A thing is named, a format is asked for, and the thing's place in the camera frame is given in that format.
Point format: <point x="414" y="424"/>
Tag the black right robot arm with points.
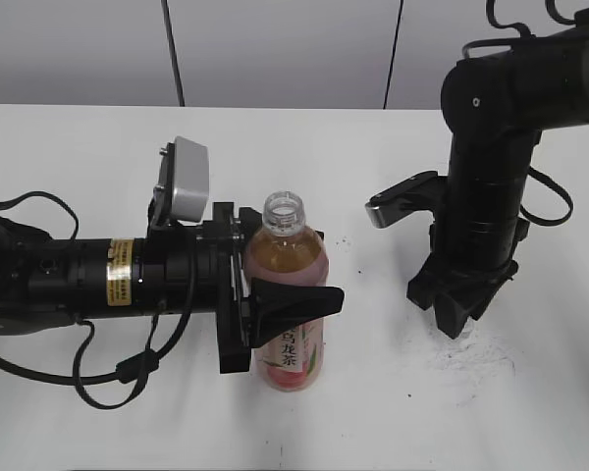
<point x="497" y="107"/>

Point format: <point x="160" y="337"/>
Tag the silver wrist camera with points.
<point x="421" y="192"/>
<point x="182" y="188"/>

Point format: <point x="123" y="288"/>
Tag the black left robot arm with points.
<point x="48" y="283"/>

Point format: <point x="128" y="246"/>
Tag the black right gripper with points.
<point x="454" y="294"/>

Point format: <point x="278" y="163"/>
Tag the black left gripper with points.
<point x="192" y="269"/>

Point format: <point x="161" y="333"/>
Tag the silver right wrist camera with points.
<point x="421" y="192"/>

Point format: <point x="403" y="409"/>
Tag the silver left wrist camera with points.
<point x="182" y="188"/>

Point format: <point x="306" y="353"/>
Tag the peach oolong tea bottle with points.
<point x="286" y="251"/>

